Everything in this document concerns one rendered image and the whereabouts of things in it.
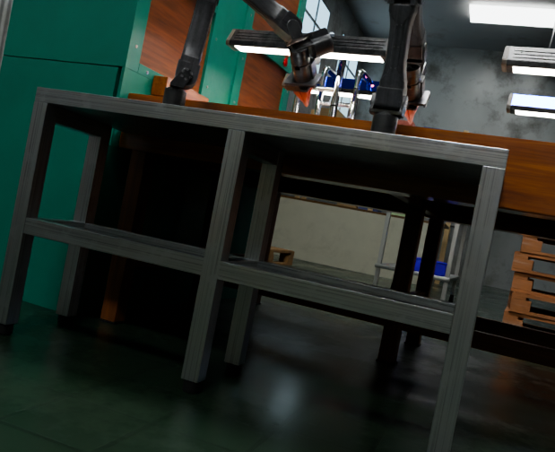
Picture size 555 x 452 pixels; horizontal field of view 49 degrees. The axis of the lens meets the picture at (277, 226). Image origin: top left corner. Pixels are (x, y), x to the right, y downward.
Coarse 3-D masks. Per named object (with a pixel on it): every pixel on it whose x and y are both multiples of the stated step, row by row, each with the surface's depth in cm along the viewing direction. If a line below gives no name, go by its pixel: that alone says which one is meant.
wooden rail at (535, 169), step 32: (128, 96) 203; (352, 128) 173; (416, 128) 166; (192, 160) 197; (288, 160) 180; (512, 160) 156; (544, 160) 153; (384, 192) 178; (416, 192) 165; (448, 192) 162; (512, 192) 156; (544, 192) 153
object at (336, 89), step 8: (344, 64) 226; (336, 72) 227; (336, 80) 226; (320, 88) 228; (328, 88) 227; (336, 88) 226; (296, 96) 232; (336, 96) 226; (296, 104) 232; (336, 104) 227
